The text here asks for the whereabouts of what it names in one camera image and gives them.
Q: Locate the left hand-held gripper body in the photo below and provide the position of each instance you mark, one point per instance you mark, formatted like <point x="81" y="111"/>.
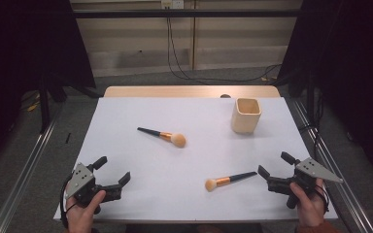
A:
<point x="84" y="189"/>

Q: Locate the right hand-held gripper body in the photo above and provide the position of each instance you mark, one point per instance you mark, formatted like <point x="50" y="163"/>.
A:
<point x="304" y="176"/>

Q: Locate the square wooden cup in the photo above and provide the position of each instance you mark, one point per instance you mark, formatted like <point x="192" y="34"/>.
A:
<point x="245" y="119"/>

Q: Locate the person's left hand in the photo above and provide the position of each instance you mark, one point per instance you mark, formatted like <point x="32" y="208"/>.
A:
<point x="82" y="215"/>

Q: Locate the person's right hand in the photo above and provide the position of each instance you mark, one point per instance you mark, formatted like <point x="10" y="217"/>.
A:
<point x="309" y="207"/>

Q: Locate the small black floor stick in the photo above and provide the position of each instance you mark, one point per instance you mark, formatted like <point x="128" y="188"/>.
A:
<point x="67" y="138"/>

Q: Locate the white table board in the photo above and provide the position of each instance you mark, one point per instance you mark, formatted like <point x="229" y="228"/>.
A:
<point x="187" y="161"/>

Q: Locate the yellow floor tape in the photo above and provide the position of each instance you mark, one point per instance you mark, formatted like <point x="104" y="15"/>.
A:
<point x="32" y="106"/>

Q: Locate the wooden table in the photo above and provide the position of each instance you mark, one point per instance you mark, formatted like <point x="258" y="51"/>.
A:
<point x="175" y="91"/>

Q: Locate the black curtain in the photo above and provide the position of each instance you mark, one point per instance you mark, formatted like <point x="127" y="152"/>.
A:
<point x="353" y="64"/>
<point x="22" y="48"/>

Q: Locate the aluminium frame rail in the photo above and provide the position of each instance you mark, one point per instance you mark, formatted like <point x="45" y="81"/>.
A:
<point x="22" y="181"/>
<point x="336" y="181"/>

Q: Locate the black stand post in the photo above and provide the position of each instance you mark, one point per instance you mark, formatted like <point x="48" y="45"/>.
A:
<point x="310" y="100"/>
<point x="44" y="106"/>

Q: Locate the black horizontal frame bar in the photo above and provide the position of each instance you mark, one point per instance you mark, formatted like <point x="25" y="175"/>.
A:
<point x="187" y="13"/>

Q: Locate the white wall socket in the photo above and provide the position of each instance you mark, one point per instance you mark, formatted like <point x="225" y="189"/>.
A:
<point x="172" y="4"/>

